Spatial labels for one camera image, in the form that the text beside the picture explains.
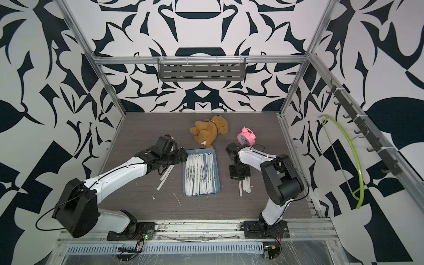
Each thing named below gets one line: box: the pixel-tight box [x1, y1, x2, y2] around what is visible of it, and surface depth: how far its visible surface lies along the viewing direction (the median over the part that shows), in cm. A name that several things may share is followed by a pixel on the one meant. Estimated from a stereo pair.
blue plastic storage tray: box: [182, 147, 221, 198], surface depth 92 cm
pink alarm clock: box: [236, 126, 257, 147], surface depth 98 cm
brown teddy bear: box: [189, 114, 229, 149], surface depth 102 cm
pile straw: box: [238, 176, 253, 197], surface depth 89 cm
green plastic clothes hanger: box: [318, 114, 364, 210], surface depth 62 cm
